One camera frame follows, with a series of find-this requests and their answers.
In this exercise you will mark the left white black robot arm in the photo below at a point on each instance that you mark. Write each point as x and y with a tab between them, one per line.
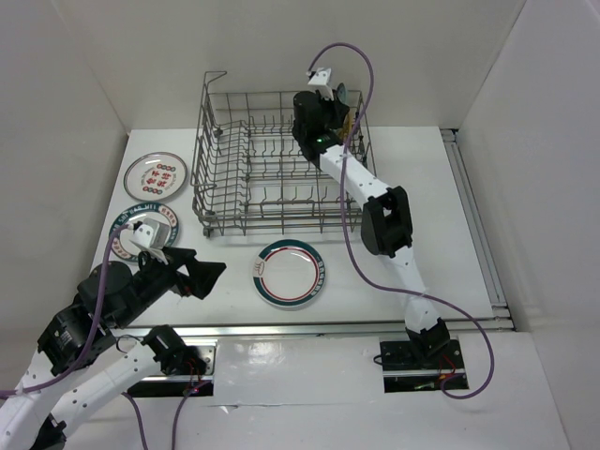
49	402

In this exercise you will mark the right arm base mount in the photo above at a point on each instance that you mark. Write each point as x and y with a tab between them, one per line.
403	371

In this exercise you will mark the aluminium front rail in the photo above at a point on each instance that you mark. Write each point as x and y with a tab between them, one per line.
497	324

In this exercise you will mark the yellow patterned small plate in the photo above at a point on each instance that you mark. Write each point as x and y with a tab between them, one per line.
347	129

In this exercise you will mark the grey wire dish rack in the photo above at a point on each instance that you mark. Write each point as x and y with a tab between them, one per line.
248	173

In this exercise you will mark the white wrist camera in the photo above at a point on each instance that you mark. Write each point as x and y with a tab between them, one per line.
319	80
151	235

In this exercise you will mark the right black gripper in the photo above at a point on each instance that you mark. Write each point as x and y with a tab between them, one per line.
337	110

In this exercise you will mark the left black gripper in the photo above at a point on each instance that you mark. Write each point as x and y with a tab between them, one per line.
202	275

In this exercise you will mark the white plate red characters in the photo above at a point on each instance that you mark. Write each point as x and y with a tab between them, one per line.
155	177

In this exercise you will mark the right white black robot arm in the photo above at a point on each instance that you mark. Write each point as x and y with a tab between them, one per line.
386	223

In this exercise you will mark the aluminium right side rail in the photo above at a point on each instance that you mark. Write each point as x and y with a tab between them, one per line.
475	224

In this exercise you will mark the green rim lettered plate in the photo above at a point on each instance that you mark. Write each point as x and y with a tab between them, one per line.
122	248

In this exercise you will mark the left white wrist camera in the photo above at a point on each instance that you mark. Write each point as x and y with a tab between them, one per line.
151	235

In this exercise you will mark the green red rimmed white plate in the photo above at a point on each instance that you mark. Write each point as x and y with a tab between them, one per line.
288	274

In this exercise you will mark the blue patterned small plate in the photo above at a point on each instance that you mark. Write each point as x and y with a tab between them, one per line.
341	95

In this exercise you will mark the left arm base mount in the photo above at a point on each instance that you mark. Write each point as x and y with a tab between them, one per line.
194	376

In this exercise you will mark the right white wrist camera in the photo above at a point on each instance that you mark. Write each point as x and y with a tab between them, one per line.
319	80

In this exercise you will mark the aluminium rail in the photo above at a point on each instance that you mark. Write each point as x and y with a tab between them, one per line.
497	324
475	224

